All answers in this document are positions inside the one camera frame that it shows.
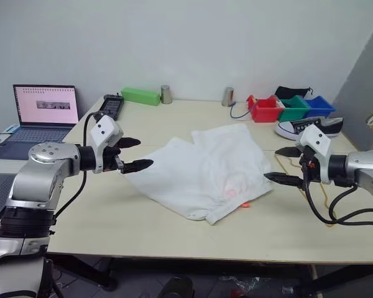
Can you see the blue laptop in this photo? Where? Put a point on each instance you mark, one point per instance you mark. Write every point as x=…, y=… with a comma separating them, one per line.
x=46, y=105

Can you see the black and white sneaker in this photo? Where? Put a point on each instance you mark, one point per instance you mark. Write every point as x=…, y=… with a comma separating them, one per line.
x=329, y=125

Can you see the white cloth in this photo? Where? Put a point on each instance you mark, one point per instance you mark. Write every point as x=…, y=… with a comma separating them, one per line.
x=205, y=167

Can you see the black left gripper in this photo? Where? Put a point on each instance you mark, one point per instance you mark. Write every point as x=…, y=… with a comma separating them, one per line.
x=110, y=158

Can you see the metal cup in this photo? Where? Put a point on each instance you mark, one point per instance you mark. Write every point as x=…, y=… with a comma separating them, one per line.
x=227, y=97
x=166, y=94

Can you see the blue plastic bin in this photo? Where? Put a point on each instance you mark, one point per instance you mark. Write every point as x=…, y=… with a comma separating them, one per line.
x=321, y=108

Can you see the clear plastic wrap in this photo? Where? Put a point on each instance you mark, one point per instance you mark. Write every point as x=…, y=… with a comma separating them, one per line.
x=245, y=285

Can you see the green rectangular box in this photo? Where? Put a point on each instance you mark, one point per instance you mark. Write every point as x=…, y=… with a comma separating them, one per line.
x=141, y=96

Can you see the black handheld controller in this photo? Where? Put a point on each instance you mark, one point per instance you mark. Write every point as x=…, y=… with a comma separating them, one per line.
x=112, y=105

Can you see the blue and white booklet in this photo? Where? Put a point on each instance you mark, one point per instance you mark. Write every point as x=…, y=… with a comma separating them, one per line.
x=11, y=128

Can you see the red plastic bin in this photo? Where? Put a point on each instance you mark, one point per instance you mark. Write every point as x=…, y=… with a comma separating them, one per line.
x=264, y=113

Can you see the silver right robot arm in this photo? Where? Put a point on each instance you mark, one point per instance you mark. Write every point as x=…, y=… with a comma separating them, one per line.
x=366, y=167

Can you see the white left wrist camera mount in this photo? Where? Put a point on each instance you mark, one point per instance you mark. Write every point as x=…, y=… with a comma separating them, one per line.
x=104, y=130

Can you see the green plastic bin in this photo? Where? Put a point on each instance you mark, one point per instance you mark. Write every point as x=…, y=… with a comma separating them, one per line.
x=293, y=113

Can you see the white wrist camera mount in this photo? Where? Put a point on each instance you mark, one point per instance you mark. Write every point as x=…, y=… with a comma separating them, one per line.
x=317, y=136
x=104, y=130

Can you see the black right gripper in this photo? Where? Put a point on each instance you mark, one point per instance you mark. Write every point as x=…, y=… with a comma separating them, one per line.
x=311, y=170

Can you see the dark rounded shape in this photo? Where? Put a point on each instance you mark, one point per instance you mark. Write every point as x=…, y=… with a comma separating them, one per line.
x=178, y=287

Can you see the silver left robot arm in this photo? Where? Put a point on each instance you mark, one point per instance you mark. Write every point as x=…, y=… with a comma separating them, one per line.
x=43, y=183

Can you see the black perforated board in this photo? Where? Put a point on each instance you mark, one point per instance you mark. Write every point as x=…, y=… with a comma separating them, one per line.
x=0, y=198

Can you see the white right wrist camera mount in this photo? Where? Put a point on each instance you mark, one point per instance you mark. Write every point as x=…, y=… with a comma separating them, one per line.
x=317, y=136

